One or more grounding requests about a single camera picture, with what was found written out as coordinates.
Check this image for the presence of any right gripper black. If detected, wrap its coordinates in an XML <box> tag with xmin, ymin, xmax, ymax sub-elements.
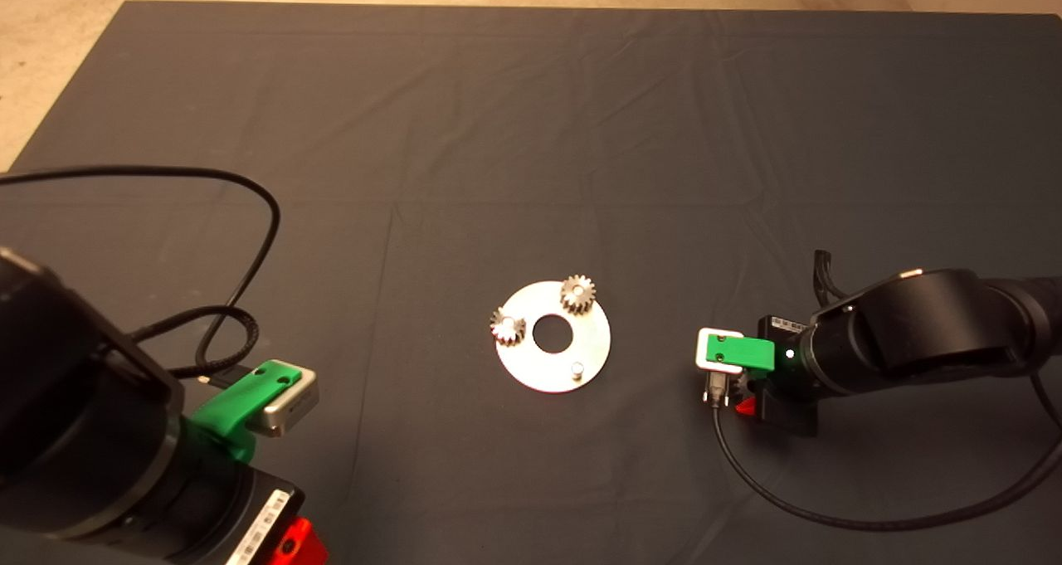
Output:
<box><xmin>736</xmin><ymin>315</ymin><xmax>822</xmax><ymax>438</ymax></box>

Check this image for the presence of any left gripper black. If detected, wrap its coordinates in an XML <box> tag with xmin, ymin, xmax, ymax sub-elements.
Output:
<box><xmin>158</xmin><ymin>457</ymin><xmax>329</xmax><ymax>565</ymax></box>

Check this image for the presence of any round metal carrier plate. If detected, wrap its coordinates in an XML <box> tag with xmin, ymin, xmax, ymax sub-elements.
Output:
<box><xmin>495</xmin><ymin>280</ymin><xmax>612</xmax><ymax>394</ymax></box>

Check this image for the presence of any dark grey table cloth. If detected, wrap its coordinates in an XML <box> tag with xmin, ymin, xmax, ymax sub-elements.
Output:
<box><xmin>0</xmin><ymin>1</ymin><xmax>1062</xmax><ymax>565</ymax></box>

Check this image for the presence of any bright green camera mount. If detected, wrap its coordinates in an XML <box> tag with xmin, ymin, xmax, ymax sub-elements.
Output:
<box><xmin>705</xmin><ymin>336</ymin><xmax>777</xmax><ymax>374</ymax></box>
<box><xmin>189</xmin><ymin>362</ymin><xmax>301</xmax><ymax>464</ymax></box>

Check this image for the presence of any small silver camera box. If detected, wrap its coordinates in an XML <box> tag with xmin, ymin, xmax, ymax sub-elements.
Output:
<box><xmin>260</xmin><ymin>359</ymin><xmax>319</xmax><ymax>438</ymax></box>
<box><xmin>695</xmin><ymin>328</ymin><xmax>745</xmax><ymax>376</ymax></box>

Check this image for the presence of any smooth black camera cable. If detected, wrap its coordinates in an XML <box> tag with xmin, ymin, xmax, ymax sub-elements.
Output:
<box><xmin>705</xmin><ymin>366</ymin><xmax>1062</xmax><ymax>533</ymax></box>
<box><xmin>0</xmin><ymin>165</ymin><xmax>281</xmax><ymax>371</ymax></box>

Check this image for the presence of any short black cable loop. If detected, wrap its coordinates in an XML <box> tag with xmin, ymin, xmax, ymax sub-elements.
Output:
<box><xmin>811</xmin><ymin>249</ymin><xmax>847</xmax><ymax>302</ymax></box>

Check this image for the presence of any black braided cable sleeve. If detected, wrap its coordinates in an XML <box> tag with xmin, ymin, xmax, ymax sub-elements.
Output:
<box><xmin>129</xmin><ymin>304</ymin><xmax>260</xmax><ymax>380</ymax></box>

